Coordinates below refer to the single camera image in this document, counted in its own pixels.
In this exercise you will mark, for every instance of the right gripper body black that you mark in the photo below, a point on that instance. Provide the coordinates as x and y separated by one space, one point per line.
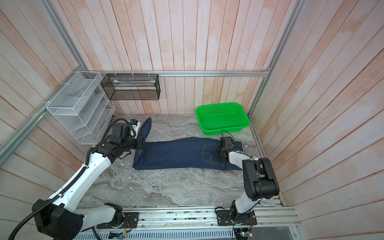
218 152

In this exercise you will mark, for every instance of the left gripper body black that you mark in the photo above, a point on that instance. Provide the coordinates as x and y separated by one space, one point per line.
133 143

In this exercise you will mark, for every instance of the dark blue denim trousers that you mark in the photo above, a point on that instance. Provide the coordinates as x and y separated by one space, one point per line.
181 153

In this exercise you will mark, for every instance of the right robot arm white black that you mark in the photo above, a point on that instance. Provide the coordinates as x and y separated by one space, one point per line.
260 183

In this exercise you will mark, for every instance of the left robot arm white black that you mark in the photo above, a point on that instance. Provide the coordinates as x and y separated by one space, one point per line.
59 216

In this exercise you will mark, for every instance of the green plastic basket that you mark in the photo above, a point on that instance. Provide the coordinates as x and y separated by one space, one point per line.
215 118

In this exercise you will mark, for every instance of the white mesh tiered shelf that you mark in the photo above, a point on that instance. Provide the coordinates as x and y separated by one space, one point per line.
82 111

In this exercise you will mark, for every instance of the green circuit board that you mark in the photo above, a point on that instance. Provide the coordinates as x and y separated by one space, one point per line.
242 234

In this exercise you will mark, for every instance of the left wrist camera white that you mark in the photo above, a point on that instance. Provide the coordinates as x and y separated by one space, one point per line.
134 128

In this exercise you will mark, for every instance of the black mesh wall basket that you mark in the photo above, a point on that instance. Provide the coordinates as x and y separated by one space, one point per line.
119 87

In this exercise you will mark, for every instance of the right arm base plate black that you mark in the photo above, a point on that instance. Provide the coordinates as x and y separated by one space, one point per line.
230 218

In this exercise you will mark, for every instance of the horizontal aluminium wall rail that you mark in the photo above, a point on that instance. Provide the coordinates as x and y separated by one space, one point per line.
225 73

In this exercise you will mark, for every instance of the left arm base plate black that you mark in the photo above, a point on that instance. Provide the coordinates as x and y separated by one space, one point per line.
126 220

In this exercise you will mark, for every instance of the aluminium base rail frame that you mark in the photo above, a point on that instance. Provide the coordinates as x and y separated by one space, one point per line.
199 223

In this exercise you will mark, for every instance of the left aluminium wall rail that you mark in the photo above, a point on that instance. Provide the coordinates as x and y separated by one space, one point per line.
21 134

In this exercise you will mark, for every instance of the left aluminium corner post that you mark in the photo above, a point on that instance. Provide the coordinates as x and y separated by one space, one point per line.
54 17

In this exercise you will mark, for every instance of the aluminium corner post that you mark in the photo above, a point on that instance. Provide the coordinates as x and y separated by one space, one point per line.
54 17
283 40

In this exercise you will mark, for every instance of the right aluminium corner post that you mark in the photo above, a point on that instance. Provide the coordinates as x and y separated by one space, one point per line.
283 40

